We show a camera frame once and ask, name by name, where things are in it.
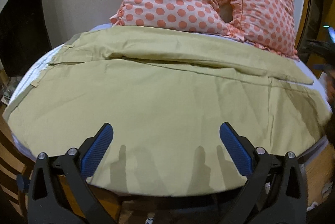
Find khaki pants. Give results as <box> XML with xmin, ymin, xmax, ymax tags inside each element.
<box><xmin>3</xmin><ymin>26</ymin><xmax>331</xmax><ymax>196</ymax></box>

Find black television screen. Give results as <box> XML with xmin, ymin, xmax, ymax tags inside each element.
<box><xmin>1</xmin><ymin>0</ymin><xmax>52</xmax><ymax>77</ymax></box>

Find right polka dot pillow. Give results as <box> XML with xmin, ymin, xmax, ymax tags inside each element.
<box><xmin>227</xmin><ymin>0</ymin><xmax>298</xmax><ymax>59</ymax></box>

